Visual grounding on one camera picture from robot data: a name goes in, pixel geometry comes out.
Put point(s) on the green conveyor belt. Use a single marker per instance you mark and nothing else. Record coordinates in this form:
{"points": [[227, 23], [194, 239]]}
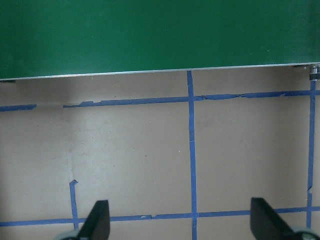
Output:
{"points": [[150, 37]]}

